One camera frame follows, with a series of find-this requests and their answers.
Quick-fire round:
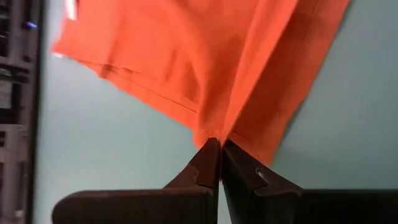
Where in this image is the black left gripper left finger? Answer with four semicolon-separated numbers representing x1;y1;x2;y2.
51;138;222;224

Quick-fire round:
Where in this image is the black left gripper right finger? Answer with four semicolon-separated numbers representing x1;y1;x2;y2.
221;139;398;224

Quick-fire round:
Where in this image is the orange towel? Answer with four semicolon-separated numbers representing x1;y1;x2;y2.
51;0;352;166

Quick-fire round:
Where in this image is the black equipment rack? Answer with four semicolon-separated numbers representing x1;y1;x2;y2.
0;0;43;224

